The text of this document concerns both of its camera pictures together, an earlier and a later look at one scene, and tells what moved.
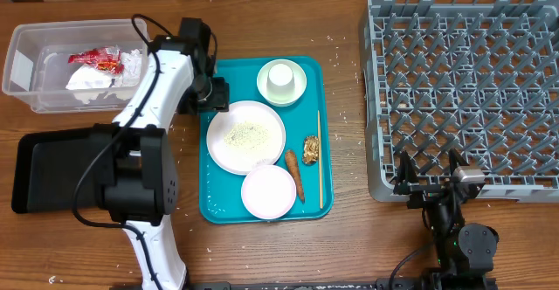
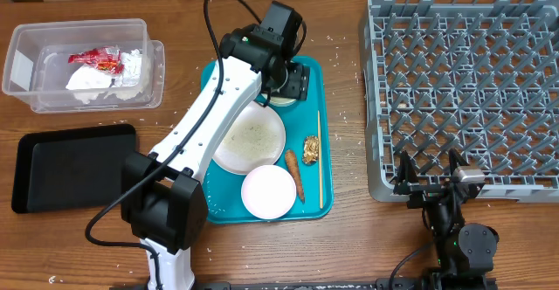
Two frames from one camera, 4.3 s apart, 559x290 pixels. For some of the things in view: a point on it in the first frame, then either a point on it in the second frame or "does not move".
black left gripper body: [206, 95] -> [293, 83]
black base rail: [354, 286] does not move
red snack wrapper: [106, 58] does not move
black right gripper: [423, 192] does not move
